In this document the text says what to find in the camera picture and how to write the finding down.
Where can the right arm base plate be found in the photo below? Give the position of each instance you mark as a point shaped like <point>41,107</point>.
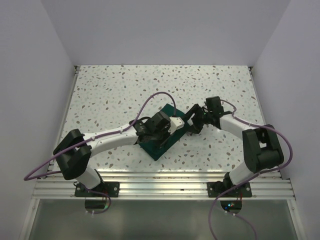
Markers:
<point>216,188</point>

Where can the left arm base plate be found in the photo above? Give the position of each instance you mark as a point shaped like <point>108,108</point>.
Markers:
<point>110,188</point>

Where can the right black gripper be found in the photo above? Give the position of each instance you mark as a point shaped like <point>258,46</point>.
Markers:
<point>195,109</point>

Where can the aluminium rail frame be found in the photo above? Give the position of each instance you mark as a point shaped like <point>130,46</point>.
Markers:
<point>109,96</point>

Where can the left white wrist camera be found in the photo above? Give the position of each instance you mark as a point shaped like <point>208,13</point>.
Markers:
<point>176,123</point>

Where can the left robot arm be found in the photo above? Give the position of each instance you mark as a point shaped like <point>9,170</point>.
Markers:
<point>75,150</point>

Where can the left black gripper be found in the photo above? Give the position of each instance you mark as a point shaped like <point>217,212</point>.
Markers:
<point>166,129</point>

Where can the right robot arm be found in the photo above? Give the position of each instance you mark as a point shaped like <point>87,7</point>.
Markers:
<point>261,146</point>

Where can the green surgical drape cloth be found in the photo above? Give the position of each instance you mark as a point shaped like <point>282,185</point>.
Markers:
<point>171,112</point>

